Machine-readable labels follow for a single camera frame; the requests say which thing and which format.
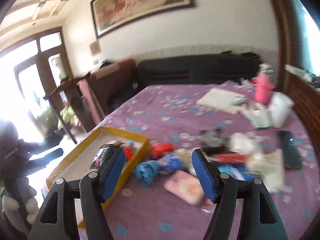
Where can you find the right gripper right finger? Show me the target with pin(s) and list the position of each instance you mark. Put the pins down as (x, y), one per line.
(259, 218)

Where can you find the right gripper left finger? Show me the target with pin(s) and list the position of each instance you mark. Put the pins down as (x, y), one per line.
(57, 217)

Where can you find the red blue sponge pack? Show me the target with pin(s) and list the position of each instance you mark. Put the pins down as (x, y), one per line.
(233, 172)

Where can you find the red packet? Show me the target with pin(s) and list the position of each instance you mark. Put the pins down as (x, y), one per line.
(230, 158)

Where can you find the pink tissue pack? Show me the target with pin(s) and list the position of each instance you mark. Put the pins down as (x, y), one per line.
(186, 187)

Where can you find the red plastic bag bundle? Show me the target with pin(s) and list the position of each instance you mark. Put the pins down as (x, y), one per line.
(159, 149)

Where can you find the floral white tissue pack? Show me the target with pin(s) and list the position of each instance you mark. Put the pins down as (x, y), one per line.
(184, 156)

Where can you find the blue white tissue pack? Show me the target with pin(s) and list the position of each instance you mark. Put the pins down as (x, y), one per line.
(169, 164)

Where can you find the yellow cardboard box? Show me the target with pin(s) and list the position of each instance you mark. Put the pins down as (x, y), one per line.
(89, 154)

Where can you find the black smartphone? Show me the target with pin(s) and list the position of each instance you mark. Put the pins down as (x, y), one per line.
(291, 155)

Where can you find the black motor device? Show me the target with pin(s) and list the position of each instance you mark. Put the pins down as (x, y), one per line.
(213, 141)

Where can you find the white work glove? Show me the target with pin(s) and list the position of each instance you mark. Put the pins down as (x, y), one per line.
(257, 115)

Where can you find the dark wooden chair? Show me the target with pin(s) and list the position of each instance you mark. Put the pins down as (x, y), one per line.
(82, 100)

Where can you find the white plastic jar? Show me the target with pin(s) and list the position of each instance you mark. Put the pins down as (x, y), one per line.
(279, 108)

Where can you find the white paper booklet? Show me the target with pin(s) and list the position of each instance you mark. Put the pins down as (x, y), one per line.
(223, 100)

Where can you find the pink thermos bottle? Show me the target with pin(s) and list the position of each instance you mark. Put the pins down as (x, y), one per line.
(263, 83)

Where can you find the wooden glass door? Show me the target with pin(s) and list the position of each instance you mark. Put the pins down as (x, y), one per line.
(44, 65)

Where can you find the brown armchair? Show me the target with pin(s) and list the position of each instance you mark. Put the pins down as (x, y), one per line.
(113, 84)

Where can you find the black sofa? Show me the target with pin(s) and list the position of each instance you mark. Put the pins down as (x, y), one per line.
(197, 69)

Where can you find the framed horse painting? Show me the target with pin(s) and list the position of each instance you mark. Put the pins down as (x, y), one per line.
(109, 15)

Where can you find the small wall plaque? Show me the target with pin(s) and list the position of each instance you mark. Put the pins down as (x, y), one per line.
(95, 48)

